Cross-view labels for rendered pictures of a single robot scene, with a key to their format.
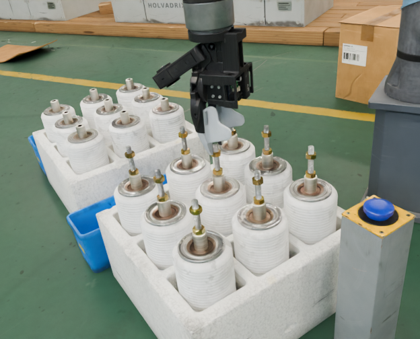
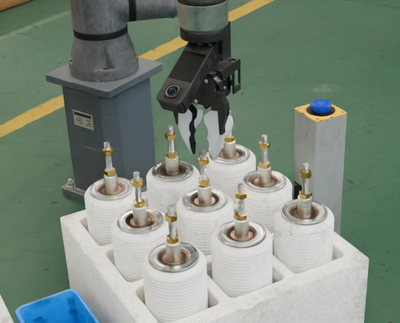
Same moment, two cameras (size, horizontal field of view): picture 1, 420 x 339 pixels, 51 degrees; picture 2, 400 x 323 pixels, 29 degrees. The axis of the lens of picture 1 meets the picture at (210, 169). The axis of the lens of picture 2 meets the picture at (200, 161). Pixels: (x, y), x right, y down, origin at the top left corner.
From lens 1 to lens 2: 1.29 m
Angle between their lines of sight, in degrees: 74
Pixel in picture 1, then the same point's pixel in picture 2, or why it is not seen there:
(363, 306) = (336, 183)
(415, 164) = (144, 132)
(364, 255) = (335, 139)
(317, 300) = not seen: hidden behind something
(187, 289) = (329, 248)
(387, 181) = (131, 166)
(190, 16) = (220, 15)
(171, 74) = (196, 87)
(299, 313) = not seen: hidden behind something
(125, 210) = (202, 281)
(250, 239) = (288, 194)
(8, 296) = not seen: outside the picture
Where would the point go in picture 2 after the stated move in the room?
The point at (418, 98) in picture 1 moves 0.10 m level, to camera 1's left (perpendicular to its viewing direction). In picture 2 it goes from (133, 68) to (127, 87)
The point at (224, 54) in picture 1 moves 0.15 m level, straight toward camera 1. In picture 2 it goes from (223, 44) to (322, 43)
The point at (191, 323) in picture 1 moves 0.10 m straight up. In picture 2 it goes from (358, 257) to (362, 205)
